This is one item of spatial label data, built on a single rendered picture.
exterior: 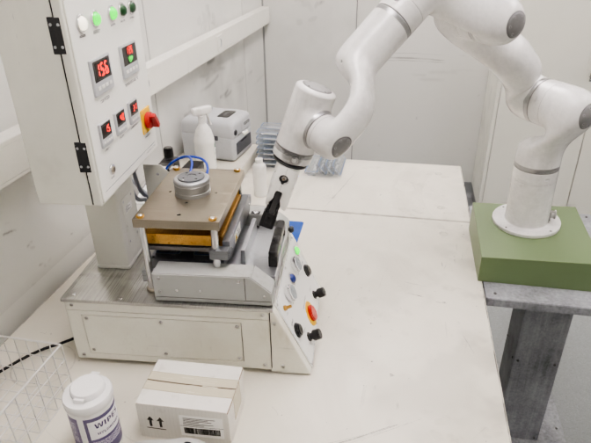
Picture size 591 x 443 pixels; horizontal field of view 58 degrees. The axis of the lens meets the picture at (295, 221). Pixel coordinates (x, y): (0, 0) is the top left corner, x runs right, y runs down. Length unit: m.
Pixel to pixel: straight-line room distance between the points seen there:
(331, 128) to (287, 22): 2.64
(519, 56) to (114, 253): 1.03
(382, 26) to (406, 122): 2.60
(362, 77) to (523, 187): 0.72
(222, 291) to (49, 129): 0.45
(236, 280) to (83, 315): 0.36
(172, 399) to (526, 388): 1.30
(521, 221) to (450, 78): 2.06
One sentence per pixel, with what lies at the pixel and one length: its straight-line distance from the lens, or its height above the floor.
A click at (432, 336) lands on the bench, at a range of 1.37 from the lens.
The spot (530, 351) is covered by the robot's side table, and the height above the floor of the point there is 0.41.
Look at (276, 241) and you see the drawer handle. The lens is 1.20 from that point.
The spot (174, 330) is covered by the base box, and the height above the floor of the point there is 0.86.
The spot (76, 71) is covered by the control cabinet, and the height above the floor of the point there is 1.41.
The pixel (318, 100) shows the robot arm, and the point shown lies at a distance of 1.05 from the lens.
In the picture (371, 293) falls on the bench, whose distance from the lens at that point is 1.48.
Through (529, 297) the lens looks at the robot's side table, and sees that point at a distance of 1.57.
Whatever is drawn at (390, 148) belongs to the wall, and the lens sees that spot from 3.75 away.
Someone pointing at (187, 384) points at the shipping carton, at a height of 0.84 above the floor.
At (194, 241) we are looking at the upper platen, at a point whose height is 1.04.
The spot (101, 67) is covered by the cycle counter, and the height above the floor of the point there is 1.40.
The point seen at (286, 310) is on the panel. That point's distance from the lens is 1.19.
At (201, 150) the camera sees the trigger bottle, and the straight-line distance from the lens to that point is 2.10.
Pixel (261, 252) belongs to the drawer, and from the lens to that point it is 1.23.
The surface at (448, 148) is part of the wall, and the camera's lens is 3.76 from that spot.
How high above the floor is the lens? 1.61
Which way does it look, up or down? 28 degrees down
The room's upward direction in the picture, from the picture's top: 1 degrees counter-clockwise
